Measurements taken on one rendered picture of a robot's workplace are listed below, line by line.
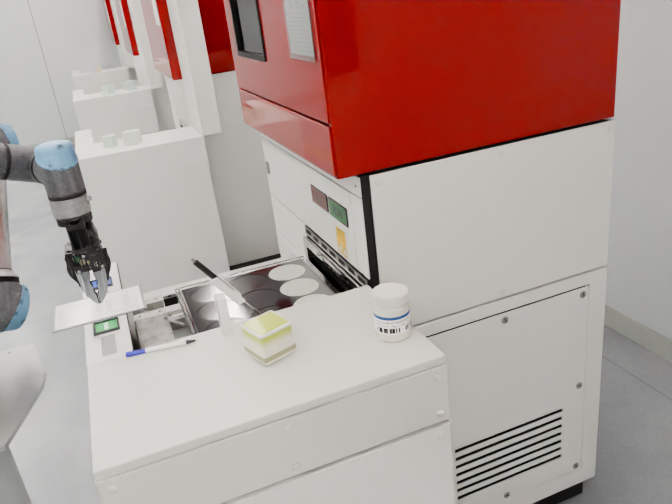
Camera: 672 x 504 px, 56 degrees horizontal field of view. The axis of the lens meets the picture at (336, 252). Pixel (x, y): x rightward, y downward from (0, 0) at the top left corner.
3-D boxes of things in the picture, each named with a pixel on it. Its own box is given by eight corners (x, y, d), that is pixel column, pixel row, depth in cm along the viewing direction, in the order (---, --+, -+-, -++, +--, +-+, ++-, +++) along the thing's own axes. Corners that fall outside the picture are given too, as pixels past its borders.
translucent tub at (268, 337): (276, 338, 127) (270, 309, 124) (298, 351, 122) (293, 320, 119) (244, 354, 123) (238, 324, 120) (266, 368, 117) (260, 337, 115)
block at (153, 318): (167, 316, 160) (165, 306, 159) (169, 322, 157) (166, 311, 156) (135, 325, 158) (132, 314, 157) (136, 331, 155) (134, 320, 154)
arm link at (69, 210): (48, 195, 132) (89, 187, 135) (55, 215, 134) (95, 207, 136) (47, 204, 126) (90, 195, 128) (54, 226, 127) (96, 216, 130)
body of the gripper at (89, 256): (70, 280, 131) (54, 226, 126) (70, 266, 138) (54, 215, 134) (108, 271, 133) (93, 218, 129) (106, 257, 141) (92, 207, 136)
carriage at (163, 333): (165, 312, 169) (163, 302, 168) (188, 381, 137) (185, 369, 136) (135, 320, 167) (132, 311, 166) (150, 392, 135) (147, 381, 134)
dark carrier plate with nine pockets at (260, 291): (301, 260, 180) (301, 258, 180) (348, 309, 150) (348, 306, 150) (181, 292, 170) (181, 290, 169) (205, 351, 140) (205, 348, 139)
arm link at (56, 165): (62, 136, 131) (79, 140, 126) (76, 187, 136) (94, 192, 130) (24, 146, 126) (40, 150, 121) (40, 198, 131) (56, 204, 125)
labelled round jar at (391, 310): (401, 320, 128) (397, 278, 124) (418, 336, 122) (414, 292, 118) (369, 330, 126) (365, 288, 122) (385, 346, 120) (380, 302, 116)
